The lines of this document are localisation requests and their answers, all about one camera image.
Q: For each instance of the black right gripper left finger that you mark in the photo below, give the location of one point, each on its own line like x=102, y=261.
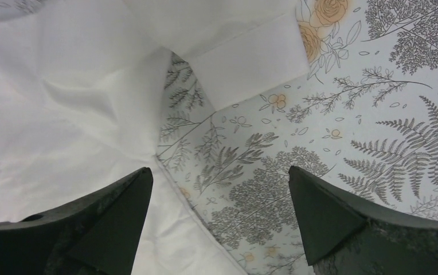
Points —
x=95, y=234

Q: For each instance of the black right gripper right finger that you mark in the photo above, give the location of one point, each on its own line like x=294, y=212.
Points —
x=345, y=234

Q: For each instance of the white shirt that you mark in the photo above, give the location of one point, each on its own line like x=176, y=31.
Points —
x=81, y=86

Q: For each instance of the floral patterned table mat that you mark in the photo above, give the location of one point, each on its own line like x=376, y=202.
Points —
x=363, y=118

